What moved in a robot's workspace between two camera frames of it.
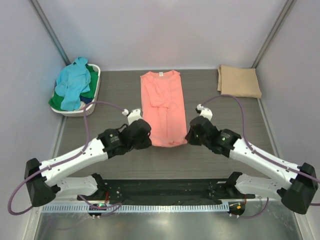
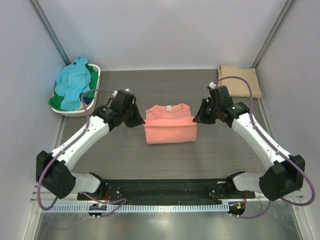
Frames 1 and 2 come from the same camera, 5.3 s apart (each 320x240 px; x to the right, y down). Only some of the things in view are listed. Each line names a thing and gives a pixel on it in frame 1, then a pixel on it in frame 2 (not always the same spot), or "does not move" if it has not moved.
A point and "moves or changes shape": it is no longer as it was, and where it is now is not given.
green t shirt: (55, 101) does not move
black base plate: (167, 191) does not move
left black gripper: (146, 143) → (138, 120)
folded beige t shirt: (238, 81) does not move
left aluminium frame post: (50, 32) does not move
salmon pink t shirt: (163, 107) moves or changes shape
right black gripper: (191, 139) → (201, 117)
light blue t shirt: (74, 80) does not move
